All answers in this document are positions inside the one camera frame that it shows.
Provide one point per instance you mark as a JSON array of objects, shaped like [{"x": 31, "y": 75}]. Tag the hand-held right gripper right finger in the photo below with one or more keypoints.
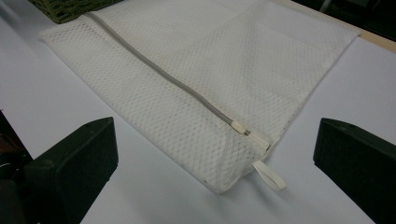
[{"x": 361, "y": 165}]

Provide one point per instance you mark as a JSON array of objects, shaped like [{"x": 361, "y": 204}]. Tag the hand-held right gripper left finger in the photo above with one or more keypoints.
[{"x": 74, "y": 168}]

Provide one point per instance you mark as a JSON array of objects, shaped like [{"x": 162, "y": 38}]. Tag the white mesh laundry bag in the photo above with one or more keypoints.
[{"x": 186, "y": 62}]

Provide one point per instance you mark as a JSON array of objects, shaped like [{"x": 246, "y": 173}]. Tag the green woven basket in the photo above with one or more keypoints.
[{"x": 68, "y": 9}]

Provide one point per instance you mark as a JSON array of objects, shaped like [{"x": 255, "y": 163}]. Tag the white table mat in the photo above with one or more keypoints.
[{"x": 62, "y": 93}]

